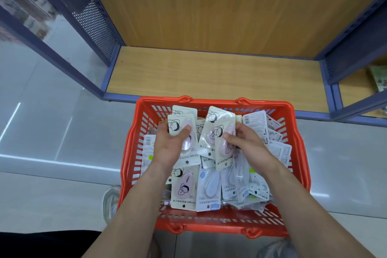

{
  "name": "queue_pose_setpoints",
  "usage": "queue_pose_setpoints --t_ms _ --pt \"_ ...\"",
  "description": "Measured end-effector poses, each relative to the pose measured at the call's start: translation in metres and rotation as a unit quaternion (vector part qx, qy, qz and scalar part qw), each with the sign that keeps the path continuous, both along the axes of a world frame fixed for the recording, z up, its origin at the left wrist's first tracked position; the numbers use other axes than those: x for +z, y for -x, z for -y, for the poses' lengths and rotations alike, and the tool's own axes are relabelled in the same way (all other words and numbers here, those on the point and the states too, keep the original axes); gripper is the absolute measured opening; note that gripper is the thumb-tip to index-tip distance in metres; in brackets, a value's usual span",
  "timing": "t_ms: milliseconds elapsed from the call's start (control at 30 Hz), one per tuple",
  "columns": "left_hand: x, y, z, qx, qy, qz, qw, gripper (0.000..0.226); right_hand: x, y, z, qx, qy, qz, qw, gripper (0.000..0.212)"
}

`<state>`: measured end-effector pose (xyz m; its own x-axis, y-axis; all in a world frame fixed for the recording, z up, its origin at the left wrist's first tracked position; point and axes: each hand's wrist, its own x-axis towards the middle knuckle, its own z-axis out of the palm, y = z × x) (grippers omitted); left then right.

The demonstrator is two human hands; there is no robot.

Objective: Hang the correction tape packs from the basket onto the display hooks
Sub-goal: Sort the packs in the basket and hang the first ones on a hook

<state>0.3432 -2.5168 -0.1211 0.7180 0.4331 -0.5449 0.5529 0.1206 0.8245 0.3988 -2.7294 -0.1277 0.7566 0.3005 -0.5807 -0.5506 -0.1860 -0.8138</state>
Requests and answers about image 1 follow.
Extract neighbouring blue wooden shelf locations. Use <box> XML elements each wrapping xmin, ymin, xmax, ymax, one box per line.
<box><xmin>330</xmin><ymin>55</ymin><xmax>387</xmax><ymax>128</ymax></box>

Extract pile of stationery packets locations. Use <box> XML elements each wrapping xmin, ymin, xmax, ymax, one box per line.
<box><xmin>140</xmin><ymin>110</ymin><xmax>293</xmax><ymax>212</ymax></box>

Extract person's dark trousers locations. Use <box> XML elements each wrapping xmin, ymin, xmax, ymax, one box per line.
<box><xmin>0</xmin><ymin>230</ymin><xmax>102</xmax><ymax>258</ymax></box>

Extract green printed product pack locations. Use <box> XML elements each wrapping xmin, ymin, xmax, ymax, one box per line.
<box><xmin>368</xmin><ymin>65</ymin><xmax>387</xmax><ymax>93</ymax></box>

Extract clear blister correction tape packet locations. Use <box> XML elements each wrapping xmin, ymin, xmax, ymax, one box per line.
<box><xmin>197</xmin><ymin>106</ymin><xmax>236</xmax><ymax>159</ymax></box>

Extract person's right hand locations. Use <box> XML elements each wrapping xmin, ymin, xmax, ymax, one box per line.
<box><xmin>223</xmin><ymin>122</ymin><xmax>283</xmax><ymax>175</ymax></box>

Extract cartoon face correction tape packet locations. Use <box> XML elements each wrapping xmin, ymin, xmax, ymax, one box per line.
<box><xmin>167</xmin><ymin>113</ymin><xmax>198</xmax><ymax>168</ymax></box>
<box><xmin>172</xmin><ymin>105</ymin><xmax>198</xmax><ymax>125</ymax></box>

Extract person's left hand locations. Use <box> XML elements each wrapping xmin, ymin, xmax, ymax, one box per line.
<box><xmin>153</xmin><ymin>121</ymin><xmax>192</xmax><ymax>172</ymax></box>

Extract person's right forearm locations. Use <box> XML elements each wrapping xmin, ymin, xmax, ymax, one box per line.
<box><xmin>261</xmin><ymin>164</ymin><xmax>377</xmax><ymax>258</ymax></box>

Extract red plastic shopping basket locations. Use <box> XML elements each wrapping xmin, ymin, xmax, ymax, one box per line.
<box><xmin>117</xmin><ymin>95</ymin><xmax>312</xmax><ymax>239</ymax></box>

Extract person's white left shoe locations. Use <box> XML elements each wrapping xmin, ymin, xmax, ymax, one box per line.
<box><xmin>102</xmin><ymin>184</ymin><xmax>122</xmax><ymax>226</ymax></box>

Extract blurred goods behind glass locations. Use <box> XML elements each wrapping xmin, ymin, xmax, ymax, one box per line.
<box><xmin>0</xmin><ymin>0</ymin><xmax>58</xmax><ymax>42</ymax></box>

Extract person's left forearm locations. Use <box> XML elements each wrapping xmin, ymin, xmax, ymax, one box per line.
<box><xmin>81</xmin><ymin>161</ymin><xmax>179</xmax><ymax>258</ymax></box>

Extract pink correction tape packet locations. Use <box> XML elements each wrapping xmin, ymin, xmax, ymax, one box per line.
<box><xmin>214</xmin><ymin>120</ymin><xmax>236</xmax><ymax>172</ymax></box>

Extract person's grey right shoe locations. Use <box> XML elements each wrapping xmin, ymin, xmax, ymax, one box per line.
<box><xmin>256</xmin><ymin>238</ymin><xmax>299</xmax><ymax>258</ymax></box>

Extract blue framed wooden shelf unit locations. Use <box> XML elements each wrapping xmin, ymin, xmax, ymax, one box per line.
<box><xmin>0</xmin><ymin>0</ymin><xmax>387</xmax><ymax>128</ymax></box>

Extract blue perforated metal side panel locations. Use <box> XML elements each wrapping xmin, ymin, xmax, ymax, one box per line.
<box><xmin>72</xmin><ymin>0</ymin><xmax>125</xmax><ymax>67</ymax></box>
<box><xmin>314</xmin><ymin>0</ymin><xmax>387</xmax><ymax>86</ymax></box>

